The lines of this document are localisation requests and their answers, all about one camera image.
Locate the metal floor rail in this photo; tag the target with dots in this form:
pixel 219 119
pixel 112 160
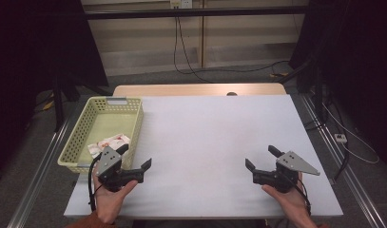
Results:
pixel 39 177
pixel 343 164

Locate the white table board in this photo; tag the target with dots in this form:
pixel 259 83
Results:
pixel 197 142

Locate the white power strip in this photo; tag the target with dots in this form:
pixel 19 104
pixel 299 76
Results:
pixel 340 138

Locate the white wall outlet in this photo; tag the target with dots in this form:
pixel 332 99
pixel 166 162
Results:
pixel 181 3

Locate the black curtain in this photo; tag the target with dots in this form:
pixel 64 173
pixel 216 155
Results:
pixel 362 63
pixel 29 63

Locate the dark table grommet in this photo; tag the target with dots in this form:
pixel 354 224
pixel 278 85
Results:
pixel 231 93

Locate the black tripod stand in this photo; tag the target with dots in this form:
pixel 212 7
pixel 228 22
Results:
pixel 58 101

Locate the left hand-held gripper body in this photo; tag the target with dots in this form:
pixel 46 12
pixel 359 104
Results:
pixel 108 164

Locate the white and red cloth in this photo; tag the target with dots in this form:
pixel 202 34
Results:
pixel 113 141

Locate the person's right hand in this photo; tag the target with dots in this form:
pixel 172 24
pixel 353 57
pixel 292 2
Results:
pixel 292 202

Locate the person's left hand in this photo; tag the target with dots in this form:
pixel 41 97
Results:
pixel 108 202

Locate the black metal stand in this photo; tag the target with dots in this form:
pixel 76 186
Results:
pixel 318 91

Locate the pale yellow plastic basket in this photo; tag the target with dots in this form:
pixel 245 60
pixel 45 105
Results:
pixel 112 123

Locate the black horizontal bar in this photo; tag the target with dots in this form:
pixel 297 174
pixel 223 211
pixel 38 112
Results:
pixel 197 12

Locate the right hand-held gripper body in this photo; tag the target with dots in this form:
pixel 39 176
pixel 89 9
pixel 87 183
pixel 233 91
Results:
pixel 289 164

